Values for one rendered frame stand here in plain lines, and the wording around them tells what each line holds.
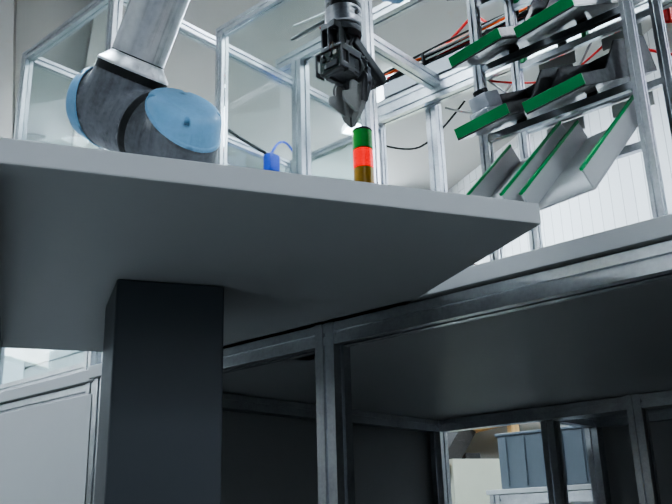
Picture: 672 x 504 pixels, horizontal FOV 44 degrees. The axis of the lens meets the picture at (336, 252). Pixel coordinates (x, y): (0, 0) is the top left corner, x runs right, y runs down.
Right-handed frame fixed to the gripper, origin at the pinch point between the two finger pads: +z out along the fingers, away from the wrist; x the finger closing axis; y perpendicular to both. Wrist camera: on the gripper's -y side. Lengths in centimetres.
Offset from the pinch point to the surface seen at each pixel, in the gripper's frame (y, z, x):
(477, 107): -11.9, 0.1, 20.8
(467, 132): -12.5, 4.1, 17.8
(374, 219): 39, 40, 35
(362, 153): -29.8, -10.8, -22.5
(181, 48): -250, -301, -387
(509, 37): -13.5, -12.7, 28.3
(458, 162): -601, -301, -353
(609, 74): -19.0, -0.3, 44.3
